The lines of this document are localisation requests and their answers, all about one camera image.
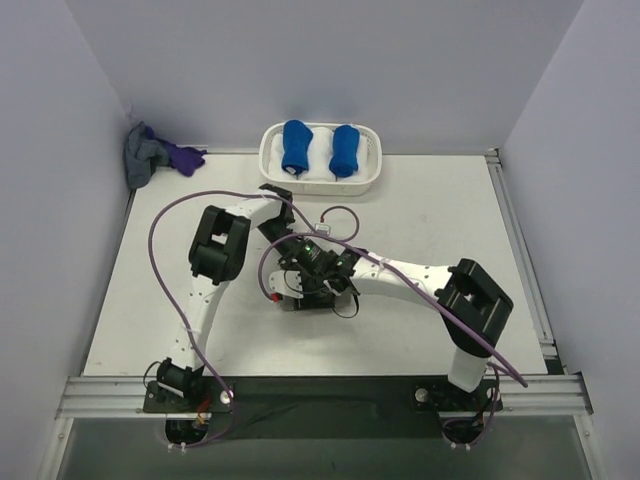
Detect grey towel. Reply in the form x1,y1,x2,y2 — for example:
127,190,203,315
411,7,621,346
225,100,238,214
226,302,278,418
278,293,352,311

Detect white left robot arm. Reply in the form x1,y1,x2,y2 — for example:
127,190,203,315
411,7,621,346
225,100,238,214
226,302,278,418
147,184,296,412

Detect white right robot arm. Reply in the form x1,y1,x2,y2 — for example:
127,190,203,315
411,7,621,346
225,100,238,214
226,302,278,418
294,240,514,410

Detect left blue rolled towel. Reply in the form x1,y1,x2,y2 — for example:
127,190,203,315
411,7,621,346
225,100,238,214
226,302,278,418
281,120,313,176

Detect blue rolled towel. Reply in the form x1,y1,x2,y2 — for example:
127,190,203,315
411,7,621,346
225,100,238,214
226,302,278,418
281,120,313,176
329,125,360,178

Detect right blue rolled towel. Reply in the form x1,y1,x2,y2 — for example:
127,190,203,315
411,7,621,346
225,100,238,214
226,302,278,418
329,125,360,178

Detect white plastic basket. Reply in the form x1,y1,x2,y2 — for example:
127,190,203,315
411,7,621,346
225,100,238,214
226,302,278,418
258,122,382,196

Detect purple cloth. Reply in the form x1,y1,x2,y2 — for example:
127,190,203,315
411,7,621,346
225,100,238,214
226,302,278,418
162,142,208,177

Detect blue grey cloth pile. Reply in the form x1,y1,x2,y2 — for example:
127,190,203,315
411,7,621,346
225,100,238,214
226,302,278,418
123,122,170,190

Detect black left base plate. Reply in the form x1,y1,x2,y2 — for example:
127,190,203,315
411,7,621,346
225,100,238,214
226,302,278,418
142,377,231,414

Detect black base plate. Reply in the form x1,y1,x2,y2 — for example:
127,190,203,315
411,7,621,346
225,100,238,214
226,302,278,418
142,377,231,414
412,376,497,414

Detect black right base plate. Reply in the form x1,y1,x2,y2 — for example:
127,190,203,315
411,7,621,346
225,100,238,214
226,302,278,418
412,376,497,414

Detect aluminium right side rail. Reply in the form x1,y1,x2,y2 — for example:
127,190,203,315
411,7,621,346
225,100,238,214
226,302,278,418
484,148,567,375

